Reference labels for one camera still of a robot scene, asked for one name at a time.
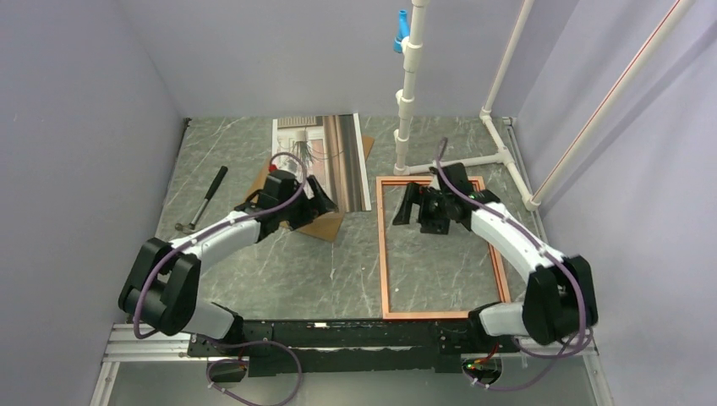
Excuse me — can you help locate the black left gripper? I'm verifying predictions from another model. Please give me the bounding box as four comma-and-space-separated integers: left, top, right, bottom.
277, 175, 337, 231

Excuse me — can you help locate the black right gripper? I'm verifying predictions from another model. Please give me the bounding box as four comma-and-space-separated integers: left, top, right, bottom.
392, 182, 452, 234

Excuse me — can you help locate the red picture frame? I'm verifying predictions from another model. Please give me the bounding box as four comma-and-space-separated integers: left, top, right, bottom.
375, 175, 512, 321

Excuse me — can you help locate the printed photo sheet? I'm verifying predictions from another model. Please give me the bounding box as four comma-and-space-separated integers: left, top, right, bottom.
271, 113, 372, 213

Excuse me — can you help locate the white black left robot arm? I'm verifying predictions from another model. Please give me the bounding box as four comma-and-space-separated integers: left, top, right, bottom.
118, 169, 337, 355

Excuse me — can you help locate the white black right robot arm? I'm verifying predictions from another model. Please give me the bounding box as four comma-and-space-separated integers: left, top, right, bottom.
392, 163, 599, 351

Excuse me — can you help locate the white PVC pipe stand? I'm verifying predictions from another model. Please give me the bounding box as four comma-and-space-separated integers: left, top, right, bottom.
390, 1, 534, 209

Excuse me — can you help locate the blue pipe fitting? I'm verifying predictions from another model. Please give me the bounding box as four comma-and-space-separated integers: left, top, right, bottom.
393, 9, 410, 54

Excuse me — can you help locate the white pole with red stripe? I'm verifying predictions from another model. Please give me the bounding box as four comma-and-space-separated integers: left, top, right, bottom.
524, 0, 694, 211

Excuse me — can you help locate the black handled hammer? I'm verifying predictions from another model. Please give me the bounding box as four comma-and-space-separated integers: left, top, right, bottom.
174, 166, 228, 234

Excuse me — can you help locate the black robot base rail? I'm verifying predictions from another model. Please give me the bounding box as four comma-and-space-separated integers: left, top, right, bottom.
187, 318, 517, 377

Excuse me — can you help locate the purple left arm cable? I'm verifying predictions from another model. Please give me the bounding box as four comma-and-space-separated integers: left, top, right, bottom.
131, 151, 309, 406

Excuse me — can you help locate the aluminium extrusion frame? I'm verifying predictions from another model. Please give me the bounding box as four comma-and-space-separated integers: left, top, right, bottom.
89, 120, 615, 406

